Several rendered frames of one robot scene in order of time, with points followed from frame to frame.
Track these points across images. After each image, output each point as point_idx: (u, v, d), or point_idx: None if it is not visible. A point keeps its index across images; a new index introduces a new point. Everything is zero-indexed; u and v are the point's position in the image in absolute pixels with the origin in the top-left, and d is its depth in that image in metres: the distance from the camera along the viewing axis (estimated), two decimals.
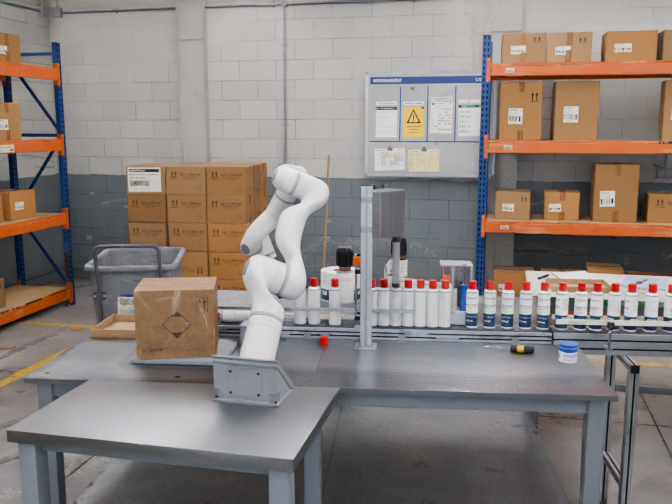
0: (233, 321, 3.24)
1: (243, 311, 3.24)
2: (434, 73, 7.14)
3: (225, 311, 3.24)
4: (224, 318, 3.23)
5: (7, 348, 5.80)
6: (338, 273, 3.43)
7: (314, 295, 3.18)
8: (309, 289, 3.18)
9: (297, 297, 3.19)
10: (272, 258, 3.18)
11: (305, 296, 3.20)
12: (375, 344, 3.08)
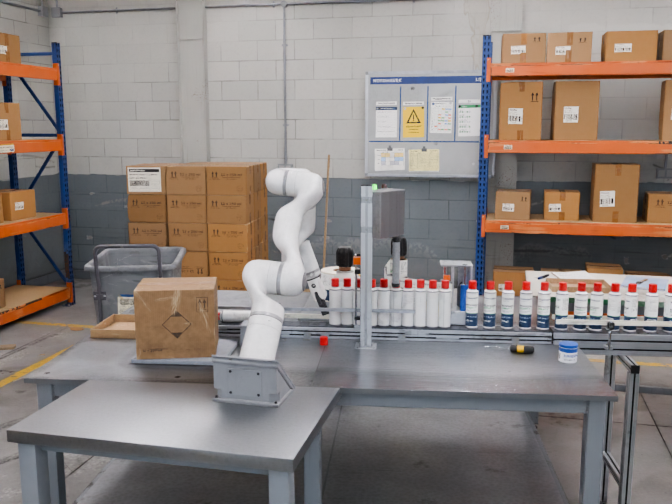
0: (233, 321, 3.24)
1: (243, 311, 3.24)
2: (434, 73, 7.14)
3: (225, 311, 3.24)
4: (224, 318, 3.23)
5: (7, 348, 5.80)
6: (338, 273, 3.43)
7: (347, 295, 3.17)
8: (342, 289, 3.18)
9: (333, 298, 3.17)
10: (317, 275, 3.17)
11: (341, 296, 3.19)
12: (375, 344, 3.08)
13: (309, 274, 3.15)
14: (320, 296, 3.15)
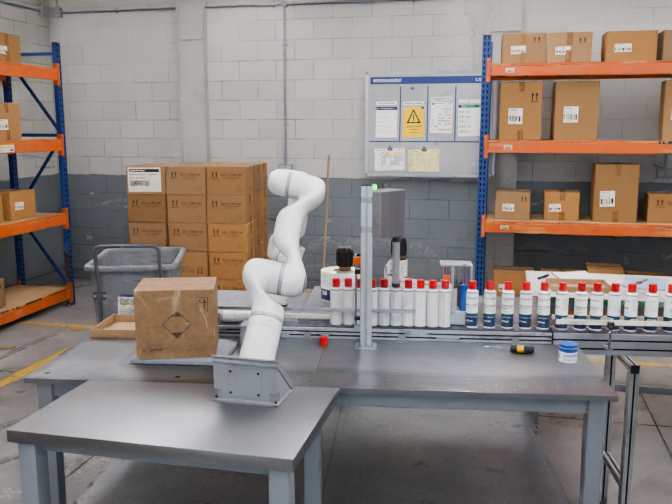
0: (233, 321, 3.24)
1: (243, 311, 3.24)
2: (434, 73, 7.14)
3: (225, 311, 3.24)
4: (224, 318, 3.23)
5: (7, 348, 5.80)
6: (338, 273, 3.43)
7: (348, 295, 3.17)
8: (343, 289, 3.17)
9: (334, 298, 3.17)
10: None
11: (342, 296, 3.19)
12: (375, 344, 3.08)
13: None
14: (266, 293, 3.21)
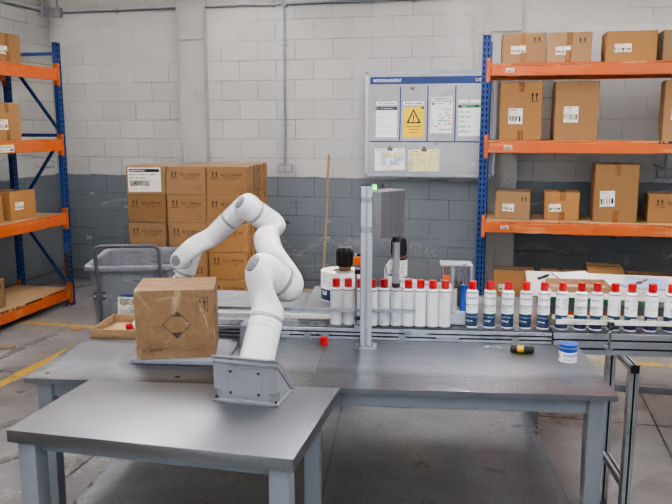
0: None
1: None
2: (434, 73, 7.14)
3: None
4: None
5: (7, 348, 5.80)
6: (338, 273, 3.43)
7: (348, 295, 3.17)
8: (343, 289, 3.17)
9: (334, 298, 3.17)
10: (178, 277, 3.22)
11: (342, 296, 3.19)
12: (375, 344, 3.08)
13: (176, 270, 3.24)
14: None
